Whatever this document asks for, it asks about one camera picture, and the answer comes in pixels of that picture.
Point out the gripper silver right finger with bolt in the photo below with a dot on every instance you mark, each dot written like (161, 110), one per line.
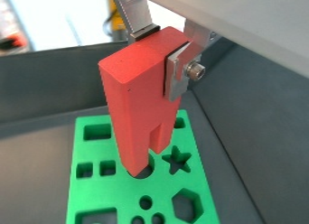
(185, 48)

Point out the green foam shape board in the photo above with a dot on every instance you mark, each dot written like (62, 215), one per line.
(170, 194)

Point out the red double-square block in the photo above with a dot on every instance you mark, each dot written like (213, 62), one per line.
(143, 116)

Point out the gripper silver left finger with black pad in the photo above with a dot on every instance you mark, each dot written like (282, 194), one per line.
(135, 14)

